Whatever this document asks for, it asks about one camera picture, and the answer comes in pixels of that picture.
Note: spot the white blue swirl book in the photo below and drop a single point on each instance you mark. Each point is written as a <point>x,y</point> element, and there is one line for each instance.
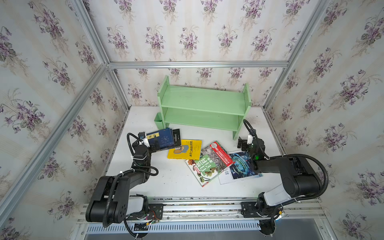
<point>240,170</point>

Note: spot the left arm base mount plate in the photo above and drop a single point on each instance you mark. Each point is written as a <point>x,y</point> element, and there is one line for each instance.
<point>153,212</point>

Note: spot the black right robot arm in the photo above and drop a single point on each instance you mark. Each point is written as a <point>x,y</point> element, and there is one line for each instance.
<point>303,178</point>

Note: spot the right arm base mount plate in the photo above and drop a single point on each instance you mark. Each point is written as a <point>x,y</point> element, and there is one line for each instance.
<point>250,209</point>

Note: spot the green wooden bookshelf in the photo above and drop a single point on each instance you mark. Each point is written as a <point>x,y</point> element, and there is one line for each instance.
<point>205,108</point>

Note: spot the aluminium frame top bar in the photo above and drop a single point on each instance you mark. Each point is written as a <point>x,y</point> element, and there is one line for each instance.
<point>197,64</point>

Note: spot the black book under blue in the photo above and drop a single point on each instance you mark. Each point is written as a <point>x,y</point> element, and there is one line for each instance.
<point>177,138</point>

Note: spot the yellow book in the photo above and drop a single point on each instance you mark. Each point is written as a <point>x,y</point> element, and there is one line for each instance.
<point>189,150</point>

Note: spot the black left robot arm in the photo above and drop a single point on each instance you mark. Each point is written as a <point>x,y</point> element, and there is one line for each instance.
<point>110,200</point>

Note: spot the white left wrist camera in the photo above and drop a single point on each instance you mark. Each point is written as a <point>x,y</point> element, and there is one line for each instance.
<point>143,136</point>

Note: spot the dark blue book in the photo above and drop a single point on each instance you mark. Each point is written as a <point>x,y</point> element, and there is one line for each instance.
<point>161,139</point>

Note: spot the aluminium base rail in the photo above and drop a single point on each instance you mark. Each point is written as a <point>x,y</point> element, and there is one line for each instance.
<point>227,209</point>

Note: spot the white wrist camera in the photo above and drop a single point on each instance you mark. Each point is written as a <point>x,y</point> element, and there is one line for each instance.
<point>250,139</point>
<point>143,136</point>

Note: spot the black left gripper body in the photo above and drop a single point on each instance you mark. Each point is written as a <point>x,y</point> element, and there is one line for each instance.
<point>152,149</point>

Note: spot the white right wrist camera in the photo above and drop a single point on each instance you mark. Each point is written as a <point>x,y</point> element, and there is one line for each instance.
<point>250,139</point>

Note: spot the green red nature book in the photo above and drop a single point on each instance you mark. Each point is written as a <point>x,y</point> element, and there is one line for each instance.
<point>214,159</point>

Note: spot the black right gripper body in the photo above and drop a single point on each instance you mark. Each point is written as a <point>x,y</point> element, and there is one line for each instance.
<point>246,145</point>

